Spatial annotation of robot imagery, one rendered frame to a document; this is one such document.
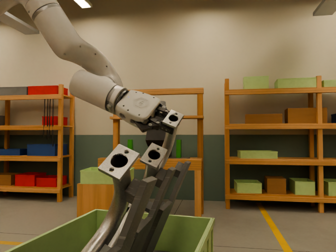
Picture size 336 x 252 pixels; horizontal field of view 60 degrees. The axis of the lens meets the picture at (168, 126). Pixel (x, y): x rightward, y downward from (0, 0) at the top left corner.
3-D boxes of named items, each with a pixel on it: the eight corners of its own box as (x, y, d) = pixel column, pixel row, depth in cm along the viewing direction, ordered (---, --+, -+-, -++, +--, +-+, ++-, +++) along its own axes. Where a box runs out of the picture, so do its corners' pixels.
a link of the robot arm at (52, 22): (63, 24, 97) (113, 101, 99) (26, 22, 83) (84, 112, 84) (80, 7, 93) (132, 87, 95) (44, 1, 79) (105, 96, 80)
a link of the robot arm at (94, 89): (118, 107, 91) (102, 114, 83) (84, 92, 94) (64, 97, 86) (125, 82, 88) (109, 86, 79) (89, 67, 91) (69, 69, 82)
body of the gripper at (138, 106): (109, 101, 78) (145, 117, 76) (129, 81, 85) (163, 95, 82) (110, 120, 84) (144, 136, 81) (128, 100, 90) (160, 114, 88)
